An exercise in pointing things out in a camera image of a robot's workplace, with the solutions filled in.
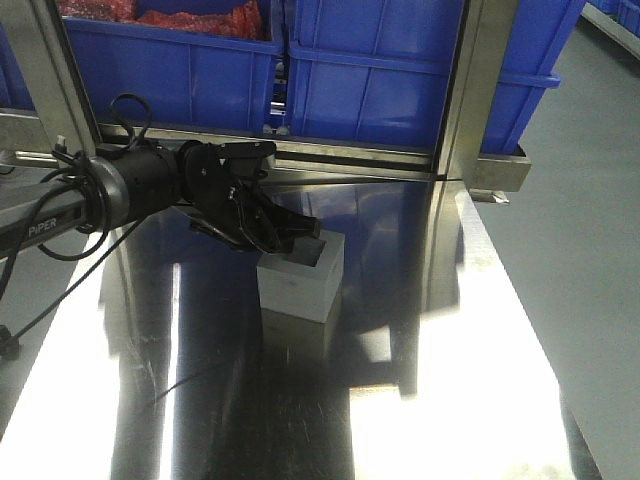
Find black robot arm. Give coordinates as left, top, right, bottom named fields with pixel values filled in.
left=1, top=140, right=321, bottom=258

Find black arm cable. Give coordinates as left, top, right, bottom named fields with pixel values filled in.
left=0, top=93, right=153, bottom=346

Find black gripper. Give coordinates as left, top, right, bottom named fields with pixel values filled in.
left=178, top=140, right=321, bottom=253

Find blue plastic bin right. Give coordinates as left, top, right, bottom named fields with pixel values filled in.
left=284, top=1, right=583, bottom=154

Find red mesh bags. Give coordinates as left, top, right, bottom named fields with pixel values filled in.
left=56, top=1, right=264, bottom=40

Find gray square foam base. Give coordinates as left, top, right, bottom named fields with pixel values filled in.
left=256, top=230, right=345, bottom=323

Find blue bin with red bags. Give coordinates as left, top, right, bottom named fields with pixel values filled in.
left=63, top=1, right=284, bottom=133

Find stainless steel rack frame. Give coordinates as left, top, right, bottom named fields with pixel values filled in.
left=1, top=1, right=531, bottom=192

